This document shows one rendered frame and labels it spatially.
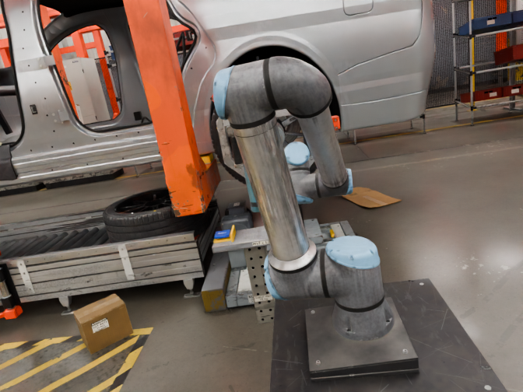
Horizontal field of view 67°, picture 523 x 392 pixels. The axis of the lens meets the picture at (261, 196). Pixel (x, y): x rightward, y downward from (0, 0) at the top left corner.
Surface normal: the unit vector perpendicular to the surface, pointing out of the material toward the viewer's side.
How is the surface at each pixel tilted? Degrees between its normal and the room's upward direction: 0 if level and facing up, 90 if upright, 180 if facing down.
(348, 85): 90
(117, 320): 90
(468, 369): 0
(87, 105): 90
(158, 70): 90
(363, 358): 3
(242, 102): 107
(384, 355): 3
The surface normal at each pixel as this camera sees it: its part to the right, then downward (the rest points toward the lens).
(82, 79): -0.07, 0.29
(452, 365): -0.17, -0.95
